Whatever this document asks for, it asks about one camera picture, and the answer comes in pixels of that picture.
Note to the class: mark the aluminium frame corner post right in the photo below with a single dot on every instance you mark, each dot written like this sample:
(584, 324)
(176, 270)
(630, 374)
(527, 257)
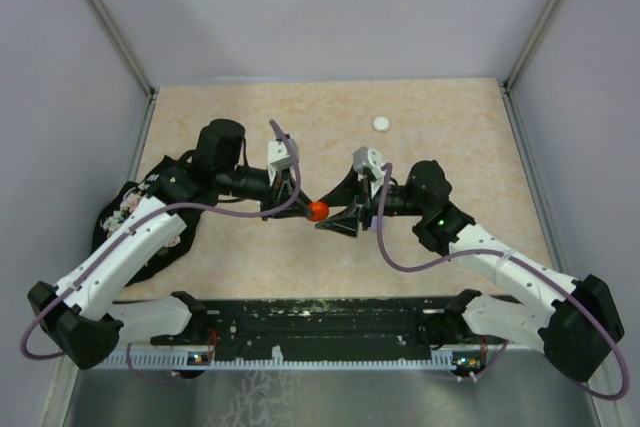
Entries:
(536, 36)

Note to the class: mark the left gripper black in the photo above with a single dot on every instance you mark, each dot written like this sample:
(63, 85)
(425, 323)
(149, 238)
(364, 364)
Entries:
(285, 183)

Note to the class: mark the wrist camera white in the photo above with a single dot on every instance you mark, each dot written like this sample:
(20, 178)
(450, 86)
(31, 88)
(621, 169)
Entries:
(279, 157)
(368, 162)

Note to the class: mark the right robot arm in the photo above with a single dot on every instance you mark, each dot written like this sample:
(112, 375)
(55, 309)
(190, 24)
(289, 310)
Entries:
(573, 323)

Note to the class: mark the aluminium frame corner post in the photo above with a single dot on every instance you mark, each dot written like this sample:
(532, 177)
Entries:
(122, 46)
(536, 36)

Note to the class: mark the aluminium frame corner post left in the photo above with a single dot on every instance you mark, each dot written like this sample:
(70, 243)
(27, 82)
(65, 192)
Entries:
(122, 46)

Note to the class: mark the white slotted cable duct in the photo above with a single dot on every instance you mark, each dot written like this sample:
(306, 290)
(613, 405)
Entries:
(155, 359)

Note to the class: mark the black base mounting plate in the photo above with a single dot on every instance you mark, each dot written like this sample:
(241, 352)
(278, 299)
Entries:
(325, 329)

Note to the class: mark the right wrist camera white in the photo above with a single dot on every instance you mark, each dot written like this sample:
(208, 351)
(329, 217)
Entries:
(368, 162)

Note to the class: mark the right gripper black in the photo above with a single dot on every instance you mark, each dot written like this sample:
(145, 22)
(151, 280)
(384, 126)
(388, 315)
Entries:
(344, 195)

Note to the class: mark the orange earbud charging case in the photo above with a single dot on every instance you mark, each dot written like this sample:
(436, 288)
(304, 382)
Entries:
(318, 211)

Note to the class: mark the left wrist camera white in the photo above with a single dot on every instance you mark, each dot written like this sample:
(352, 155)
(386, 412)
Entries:
(279, 157)

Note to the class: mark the white earbud charging case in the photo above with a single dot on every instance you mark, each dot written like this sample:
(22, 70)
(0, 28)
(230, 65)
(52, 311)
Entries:
(381, 124)

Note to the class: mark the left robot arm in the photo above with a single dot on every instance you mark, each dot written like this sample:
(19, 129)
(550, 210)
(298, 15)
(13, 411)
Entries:
(80, 314)

